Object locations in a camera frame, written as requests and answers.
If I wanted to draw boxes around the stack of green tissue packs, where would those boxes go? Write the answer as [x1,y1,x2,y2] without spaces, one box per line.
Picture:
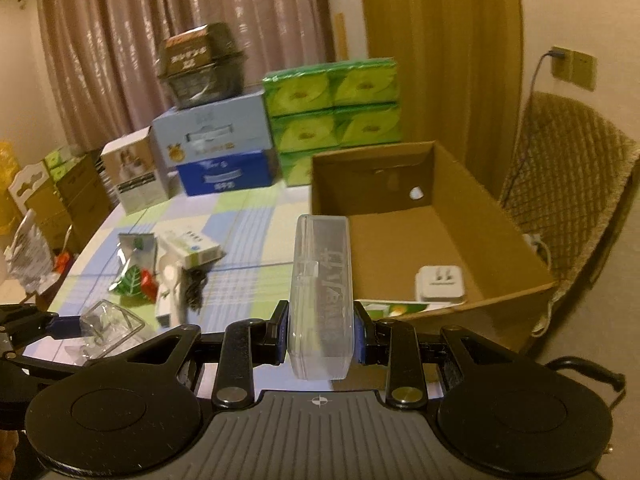
[263,57,404,187]

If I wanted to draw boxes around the wall socket plate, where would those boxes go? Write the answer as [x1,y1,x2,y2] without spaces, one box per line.
[550,48,597,92]

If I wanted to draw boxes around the dark plastic basket box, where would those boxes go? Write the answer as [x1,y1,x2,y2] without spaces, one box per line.
[157,22,247,110]

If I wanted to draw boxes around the green and white card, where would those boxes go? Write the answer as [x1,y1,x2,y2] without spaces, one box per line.
[356,299,437,322]

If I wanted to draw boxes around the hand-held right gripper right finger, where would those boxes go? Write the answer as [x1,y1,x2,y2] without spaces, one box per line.
[352,300,545,409]

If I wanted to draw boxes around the black coiled cable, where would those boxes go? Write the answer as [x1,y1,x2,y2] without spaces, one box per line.
[182,269,208,311]

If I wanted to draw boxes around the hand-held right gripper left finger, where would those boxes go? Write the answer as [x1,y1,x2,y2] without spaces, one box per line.
[90,300,292,409]

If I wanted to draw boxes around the white carved chair back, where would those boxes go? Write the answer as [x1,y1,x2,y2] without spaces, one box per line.
[7,160,51,221]

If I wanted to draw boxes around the white power adapter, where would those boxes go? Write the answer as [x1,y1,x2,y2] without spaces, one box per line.
[414,265,469,306]

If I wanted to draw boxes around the yellow plastic bag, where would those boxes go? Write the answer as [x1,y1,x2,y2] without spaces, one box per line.
[0,141,23,235]

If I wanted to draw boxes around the white box with dog picture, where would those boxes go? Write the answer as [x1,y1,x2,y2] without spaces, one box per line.
[100,126,180,215]

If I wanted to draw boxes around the clear plastic case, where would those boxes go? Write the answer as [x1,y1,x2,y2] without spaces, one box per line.
[287,214,355,381]

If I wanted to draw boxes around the clear plastic container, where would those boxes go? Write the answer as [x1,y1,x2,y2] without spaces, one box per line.
[79,300,147,357]

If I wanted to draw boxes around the quilted beige chair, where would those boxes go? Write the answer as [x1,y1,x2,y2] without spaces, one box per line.
[500,92,640,313]

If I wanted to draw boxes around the green tree shaped packet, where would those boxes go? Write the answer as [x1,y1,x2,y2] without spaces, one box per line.
[110,262,153,307]

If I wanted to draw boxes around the brown cardboard cartons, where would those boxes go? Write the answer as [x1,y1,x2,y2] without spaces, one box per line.
[25,152,121,256]

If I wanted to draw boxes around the light blue carton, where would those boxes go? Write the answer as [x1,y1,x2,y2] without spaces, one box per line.
[151,91,275,168]

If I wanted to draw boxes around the dark blue box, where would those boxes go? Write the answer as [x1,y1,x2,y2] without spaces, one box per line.
[177,149,277,197]

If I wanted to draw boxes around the pink curtain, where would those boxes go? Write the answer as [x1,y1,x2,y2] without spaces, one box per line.
[37,0,336,153]

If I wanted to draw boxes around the small green tissue box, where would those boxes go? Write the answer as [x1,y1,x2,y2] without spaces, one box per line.
[44,146,81,181]

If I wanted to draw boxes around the checked cloth covered desktop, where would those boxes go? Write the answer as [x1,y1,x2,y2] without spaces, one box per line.
[37,180,451,396]

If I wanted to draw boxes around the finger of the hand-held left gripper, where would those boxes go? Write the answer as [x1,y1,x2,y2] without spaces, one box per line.
[0,304,84,347]
[0,352,93,378]

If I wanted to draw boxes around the grey charger cable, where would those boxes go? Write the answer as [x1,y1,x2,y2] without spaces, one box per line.
[500,52,553,201]

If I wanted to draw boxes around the white medicine box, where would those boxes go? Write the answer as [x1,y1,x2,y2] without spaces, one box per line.
[157,229,223,270]

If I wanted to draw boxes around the white charger block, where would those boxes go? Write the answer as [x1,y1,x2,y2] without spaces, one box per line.
[154,260,187,330]

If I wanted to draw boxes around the crumpled white plastic bag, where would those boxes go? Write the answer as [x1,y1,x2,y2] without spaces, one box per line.
[5,209,57,295]

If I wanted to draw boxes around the cardboard box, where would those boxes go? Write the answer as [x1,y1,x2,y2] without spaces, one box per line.
[311,140,558,353]

